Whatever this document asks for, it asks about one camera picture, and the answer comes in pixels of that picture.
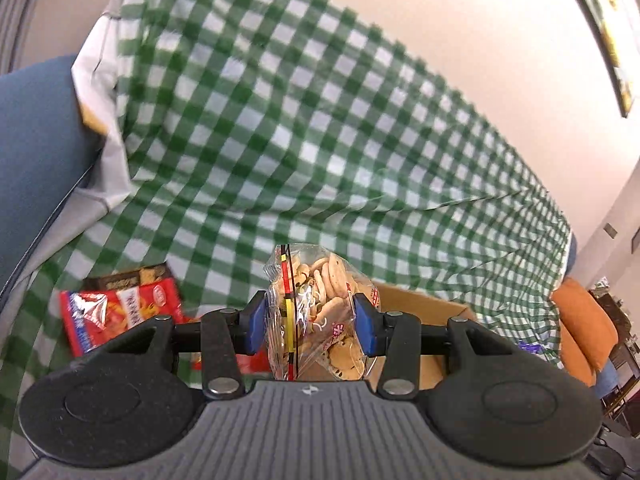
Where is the red snack packet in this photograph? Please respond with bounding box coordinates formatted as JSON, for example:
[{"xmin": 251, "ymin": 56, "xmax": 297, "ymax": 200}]
[{"xmin": 59, "ymin": 277, "xmax": 201, "ymax": 358}]

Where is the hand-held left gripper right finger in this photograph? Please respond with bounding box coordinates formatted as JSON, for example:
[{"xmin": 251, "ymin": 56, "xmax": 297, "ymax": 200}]
[{"xmin": 352, "ymin": 292, "xmax": 551, "ymax": 402}]

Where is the white cloth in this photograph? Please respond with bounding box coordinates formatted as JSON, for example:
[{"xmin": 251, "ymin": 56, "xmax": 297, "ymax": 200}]
[{"xmin": 71, "ymin": 0, "xmax": 135, "ymax": 212}]

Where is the dark brown snack packet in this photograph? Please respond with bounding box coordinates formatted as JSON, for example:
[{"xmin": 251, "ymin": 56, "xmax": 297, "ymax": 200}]
[{"xmin": 82, "ymin": 262, "xmax": 175, "ymax": 292}]

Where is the framed wall picture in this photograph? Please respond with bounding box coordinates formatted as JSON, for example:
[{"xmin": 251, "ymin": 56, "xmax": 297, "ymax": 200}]
[{"xmin": 557, "ymin": 0, "xmax": 640, "ymax": 119}]

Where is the black chair base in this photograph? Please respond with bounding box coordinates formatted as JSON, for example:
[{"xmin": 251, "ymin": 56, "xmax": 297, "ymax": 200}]
[{"xmin": 586, "ymin": 422, "xmax": 632, "ymax": 478}]

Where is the cardboard box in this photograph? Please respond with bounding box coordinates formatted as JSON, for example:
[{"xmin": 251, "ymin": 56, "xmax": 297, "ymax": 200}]
[{"xmin": 300, "ymin": 282, "xmax": 478, "ymax": 393}]

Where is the clear biscuit bag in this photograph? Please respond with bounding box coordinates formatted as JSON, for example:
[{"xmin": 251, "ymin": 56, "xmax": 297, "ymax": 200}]
[{"xmin": 264, "ymin": 243, "xmax": 383, "ymax": 382}]

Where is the green checkered cloth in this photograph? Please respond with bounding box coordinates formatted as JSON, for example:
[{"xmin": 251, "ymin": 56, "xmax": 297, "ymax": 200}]
[{"xmin": 0, "ymin": 0, "xmax": 576, "ymax": 480}]

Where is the dark wooden cabinet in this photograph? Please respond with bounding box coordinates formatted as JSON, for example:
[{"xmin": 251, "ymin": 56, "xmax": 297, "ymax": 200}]
[{"xmin": 589, "ymin": 276, "xmax": 640, "ymax": 423}]

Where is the orange cushion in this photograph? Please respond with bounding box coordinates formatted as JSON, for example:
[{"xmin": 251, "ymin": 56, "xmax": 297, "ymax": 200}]
[{"xmin": 550, "ymin": 277, "xmax": 621, "ymax": 387}]

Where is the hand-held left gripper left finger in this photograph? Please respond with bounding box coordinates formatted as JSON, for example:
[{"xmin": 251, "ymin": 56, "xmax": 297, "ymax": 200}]
[{"xmin": 90, "ymin": 291, "xmax": 267, "ymax": 401}]

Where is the grey curtain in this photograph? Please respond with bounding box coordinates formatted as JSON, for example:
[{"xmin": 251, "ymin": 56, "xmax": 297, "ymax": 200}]
[{"xmin": 0, "ymin": 0, "xmax": 48, "ymax": 77}]

